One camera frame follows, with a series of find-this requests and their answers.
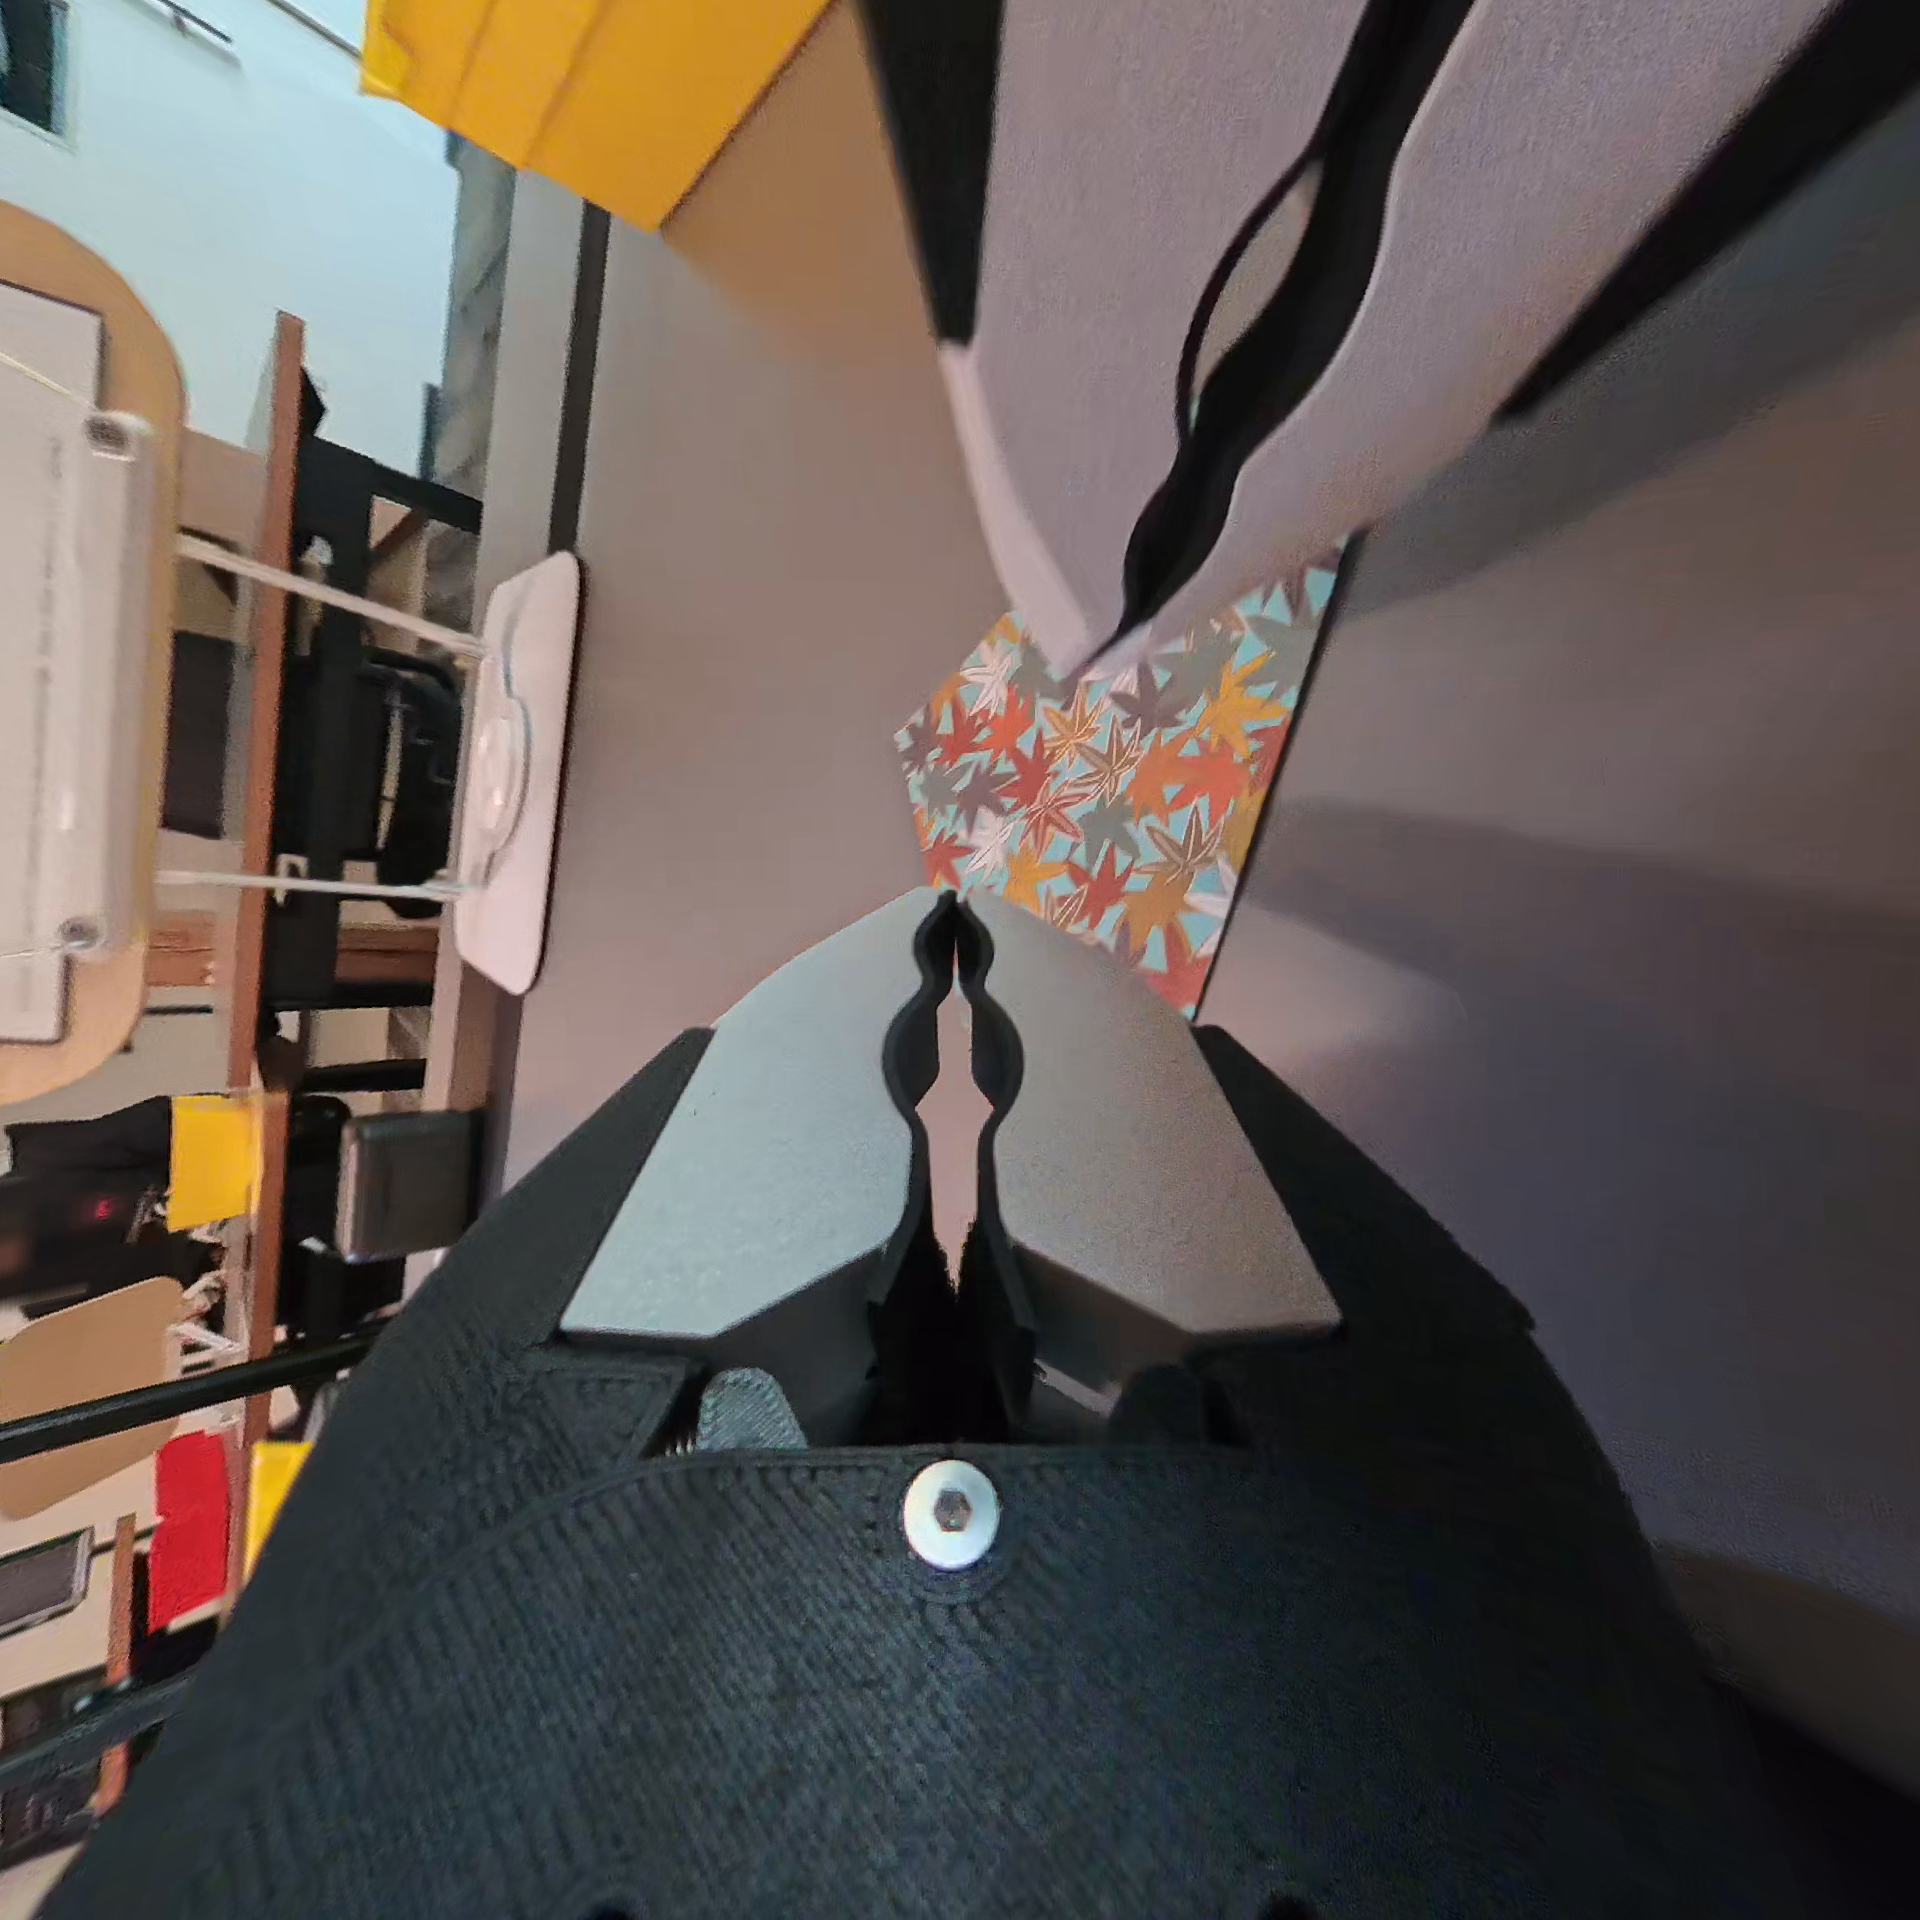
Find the small yellow object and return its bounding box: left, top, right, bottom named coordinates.
left=162, top=1094, right=261, bottom=1235

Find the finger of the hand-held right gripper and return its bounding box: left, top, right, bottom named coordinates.
left=934, top=0, right=1416, bottom=681
left=1120, top=0, right=1920, bottom=650

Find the white flat base plate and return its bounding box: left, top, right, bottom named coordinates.
left=448, top=551, right=586, bottom=1002

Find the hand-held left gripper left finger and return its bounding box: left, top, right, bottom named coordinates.
left=559, top=887, right=960, bottom=1350

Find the yellow box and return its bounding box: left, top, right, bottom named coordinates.
left=358, top=0, right=838, bottom=235

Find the black power adapter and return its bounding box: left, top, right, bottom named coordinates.
left=331, top=1105, right=492, bottom=1264

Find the small red object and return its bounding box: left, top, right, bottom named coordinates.
left=148, top=1432, right=239, bottom=1626

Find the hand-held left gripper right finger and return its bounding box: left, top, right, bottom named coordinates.
left=956, top=887, right=1346, bottom=1346

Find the wooden shelf frame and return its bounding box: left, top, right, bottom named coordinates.
left=134, top=311, right=490, bottom=1414

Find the maple leaf origami paper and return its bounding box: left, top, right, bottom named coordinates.
left=891, top=553, right=1346, bottom=1017

